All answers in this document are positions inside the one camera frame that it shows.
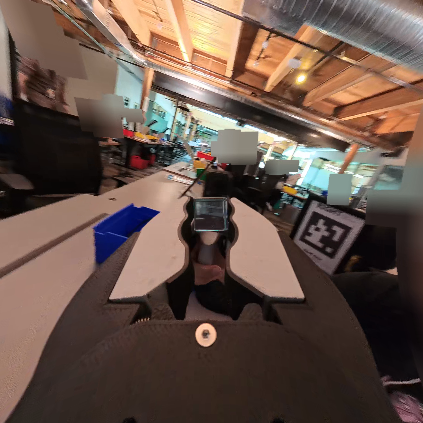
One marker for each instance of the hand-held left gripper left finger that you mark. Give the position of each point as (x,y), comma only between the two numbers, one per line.
(152,261)

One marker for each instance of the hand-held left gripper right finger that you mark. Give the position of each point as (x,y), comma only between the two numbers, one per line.
(261,261)

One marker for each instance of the blue plastic bin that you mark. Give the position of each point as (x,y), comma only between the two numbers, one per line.
(112,231)

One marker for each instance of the clear glass cube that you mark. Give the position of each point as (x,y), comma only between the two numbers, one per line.
(210,214)

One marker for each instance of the person's right hand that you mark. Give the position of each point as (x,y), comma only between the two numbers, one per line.
(206,271)

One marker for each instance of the person's dark clothing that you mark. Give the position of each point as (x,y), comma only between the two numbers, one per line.
(363,297)

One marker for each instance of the printed paper strip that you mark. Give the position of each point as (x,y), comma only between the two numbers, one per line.
(178,178)

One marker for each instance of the red plastic bin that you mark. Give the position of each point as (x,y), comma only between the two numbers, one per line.
(140,162)

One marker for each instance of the small green bin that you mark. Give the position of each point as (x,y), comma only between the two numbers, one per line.
(200,172)

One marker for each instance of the small yellow bin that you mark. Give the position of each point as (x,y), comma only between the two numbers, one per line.
(198,164)

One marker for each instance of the small red bin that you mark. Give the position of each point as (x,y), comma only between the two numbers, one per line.
(205,155)

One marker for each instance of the black office chair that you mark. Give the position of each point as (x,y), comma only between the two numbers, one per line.
(56,148)

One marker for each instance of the round ceiling light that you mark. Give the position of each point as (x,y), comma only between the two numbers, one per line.
(300,78)

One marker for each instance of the pink patterned cloth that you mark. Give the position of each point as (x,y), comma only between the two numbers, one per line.
(405,400)

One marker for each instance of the large silver ventilation duct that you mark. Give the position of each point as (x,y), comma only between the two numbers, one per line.
(347,26)

